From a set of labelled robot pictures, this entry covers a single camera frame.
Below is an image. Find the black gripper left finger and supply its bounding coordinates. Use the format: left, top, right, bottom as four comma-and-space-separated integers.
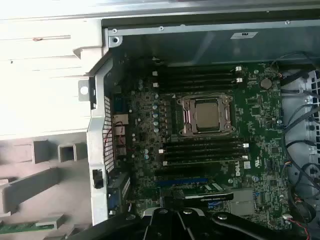
74, 207, 187, 240

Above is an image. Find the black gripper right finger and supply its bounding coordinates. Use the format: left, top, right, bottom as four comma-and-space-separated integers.
178, 208, 310, 240

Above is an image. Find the green RAM stick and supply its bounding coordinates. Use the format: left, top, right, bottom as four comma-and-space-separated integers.
0, 221, 38, 236

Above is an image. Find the black RAM slot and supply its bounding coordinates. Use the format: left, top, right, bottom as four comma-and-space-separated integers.
157, 72, 238, 82
164, 149, 246, 161
158, 84, 238, 93

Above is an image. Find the grey chipset heatsink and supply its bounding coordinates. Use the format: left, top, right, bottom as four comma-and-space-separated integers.
229, 189, 255, 216

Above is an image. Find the black graphics card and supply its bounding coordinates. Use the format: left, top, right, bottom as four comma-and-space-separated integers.
159, 183, 235, 209

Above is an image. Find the blue expansion slot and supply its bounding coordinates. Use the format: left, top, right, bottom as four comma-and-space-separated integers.
156, 177, 209, 186

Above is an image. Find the black expansion slot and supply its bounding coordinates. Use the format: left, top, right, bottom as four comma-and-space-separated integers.
153, 169, 209, 178

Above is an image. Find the green Dell motherboard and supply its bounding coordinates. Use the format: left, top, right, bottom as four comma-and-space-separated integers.
111, 56, 293, 226

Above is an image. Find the grey parts rack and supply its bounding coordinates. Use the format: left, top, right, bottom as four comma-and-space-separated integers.
0, 132, 96, 240

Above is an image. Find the silver CPU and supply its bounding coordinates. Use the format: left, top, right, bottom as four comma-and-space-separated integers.
194, 100, 226, 131

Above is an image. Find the black and grey PC case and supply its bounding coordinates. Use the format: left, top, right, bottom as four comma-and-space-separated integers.
77, 17, 320, 240

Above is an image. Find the CPU socket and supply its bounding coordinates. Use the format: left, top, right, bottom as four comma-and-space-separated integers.
174, 94, 238, 138

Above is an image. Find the metal locking lever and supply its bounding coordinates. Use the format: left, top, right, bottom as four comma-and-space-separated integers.
174, 92, 235, 101

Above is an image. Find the silver coin battery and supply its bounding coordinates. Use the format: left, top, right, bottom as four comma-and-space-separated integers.
259, 77, 273, 90

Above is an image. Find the metal disk bay cage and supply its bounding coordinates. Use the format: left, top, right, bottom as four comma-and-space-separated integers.
303, 69, 320, 157

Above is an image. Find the black cable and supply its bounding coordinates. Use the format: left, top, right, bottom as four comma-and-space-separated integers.
288, 162, 320, 227

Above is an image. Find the thin red wire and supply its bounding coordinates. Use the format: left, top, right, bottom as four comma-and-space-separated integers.
104, 121, 126, 151

